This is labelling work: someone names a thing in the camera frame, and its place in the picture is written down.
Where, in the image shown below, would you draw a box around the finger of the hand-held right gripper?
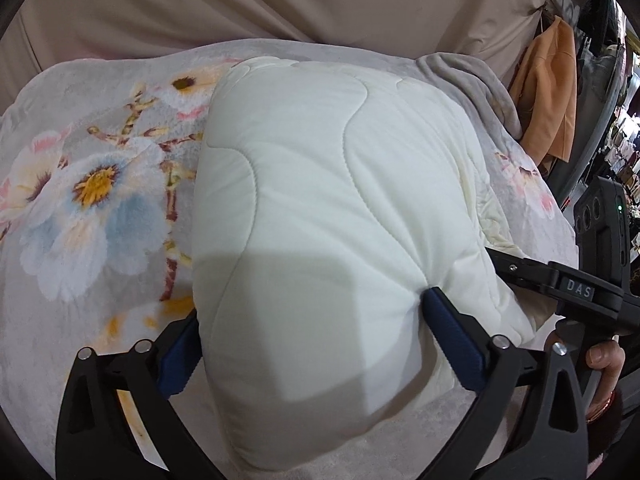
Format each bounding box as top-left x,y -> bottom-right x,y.
500,270 -> 562,306
482,246 -> 557,275

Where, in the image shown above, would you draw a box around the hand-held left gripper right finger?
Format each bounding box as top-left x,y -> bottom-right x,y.
421,286 -> 613,480

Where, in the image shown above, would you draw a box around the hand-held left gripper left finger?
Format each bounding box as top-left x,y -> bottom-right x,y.
54,307 -> 222,480

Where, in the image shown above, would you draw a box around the person's right forearm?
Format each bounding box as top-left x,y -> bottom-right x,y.
582,400 -> 628,468

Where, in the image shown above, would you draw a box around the person's right hand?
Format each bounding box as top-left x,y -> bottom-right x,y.
544,332 -> 628,412

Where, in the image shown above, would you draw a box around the colourful hanging items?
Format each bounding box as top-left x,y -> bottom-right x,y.
612,30 -> 640,256

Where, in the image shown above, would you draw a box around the orange hanging garment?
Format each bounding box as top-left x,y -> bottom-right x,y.
509,16 -> 579,175

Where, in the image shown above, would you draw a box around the grey floral fleece blanket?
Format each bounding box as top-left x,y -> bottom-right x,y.
0,37 -> 581,480

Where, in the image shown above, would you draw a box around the beige curtain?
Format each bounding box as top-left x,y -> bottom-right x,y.
0,0 -> 593,93

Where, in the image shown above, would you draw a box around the rose gold bracelet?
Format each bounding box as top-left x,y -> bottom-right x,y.
585,391 -> 617,423

